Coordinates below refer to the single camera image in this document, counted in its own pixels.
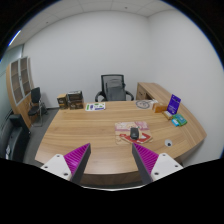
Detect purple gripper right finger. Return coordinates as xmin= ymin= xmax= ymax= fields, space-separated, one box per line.
xmin=132 ymin=143 xmax=182 ymax=185

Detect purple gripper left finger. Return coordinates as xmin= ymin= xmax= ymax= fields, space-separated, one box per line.
xmin=42 ymin=144 xmax=91 ymax=184

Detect black computer mouse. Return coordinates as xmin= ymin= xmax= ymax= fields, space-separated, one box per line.
xmin=130 ymin=127 xmax=139 ymax=140

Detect wooden office desk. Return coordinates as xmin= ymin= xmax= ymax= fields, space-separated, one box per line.
xmin=34 ymin=100 xmax=208 ymax=186

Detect green blue packets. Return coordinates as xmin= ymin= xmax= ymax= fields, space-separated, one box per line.
xmin=172 ymin=114 xmax=187 ymax=126

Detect yellow small pack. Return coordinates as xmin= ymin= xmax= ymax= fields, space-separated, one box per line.
xmin=162 ymin=111 xmax=173 ymax=120

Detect small wooden box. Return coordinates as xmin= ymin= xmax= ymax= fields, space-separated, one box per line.
xmin=153 ymin=103 xmax=167 ymax=113

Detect round white coaster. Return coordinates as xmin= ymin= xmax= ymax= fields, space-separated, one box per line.
xmin=136 ymin=100 xmax=152 ymax=109

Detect black leather sofa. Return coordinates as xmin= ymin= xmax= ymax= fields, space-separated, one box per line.
xmin=0 ymin=114 xmax=31 ymax=162

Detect white green leaflet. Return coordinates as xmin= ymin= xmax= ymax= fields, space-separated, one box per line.
xmin=85 ymin=103 xmax=106 ymax=111

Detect small brown box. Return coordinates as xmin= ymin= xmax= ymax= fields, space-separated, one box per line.
xmin=57 ymin=94 xmax=68 ymax=109

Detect black visitor chair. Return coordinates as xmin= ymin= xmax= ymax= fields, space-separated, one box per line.
xmin=28 ymin=87 xmax=47 ymax=127

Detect purple standing card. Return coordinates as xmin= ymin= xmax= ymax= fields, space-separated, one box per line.
xmin=167 ymin=95 xmax=181 ymax=115

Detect large dark brown box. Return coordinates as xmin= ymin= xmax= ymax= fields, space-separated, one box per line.
xmin=67 ymin=90 xmax=84 ymax=109

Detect wooden side cabinet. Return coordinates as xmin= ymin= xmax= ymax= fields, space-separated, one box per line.
xmin=136 ymin=82 xmax=171 ymax=104

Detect black mesh office chair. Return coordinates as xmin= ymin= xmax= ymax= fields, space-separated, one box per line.
xmin=95 ymin=74 xmax=134 ymax=102

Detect wooden bookshelf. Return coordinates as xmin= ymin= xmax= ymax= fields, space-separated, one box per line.
xmin=6 ymin=57 xmax=37 ymax=128

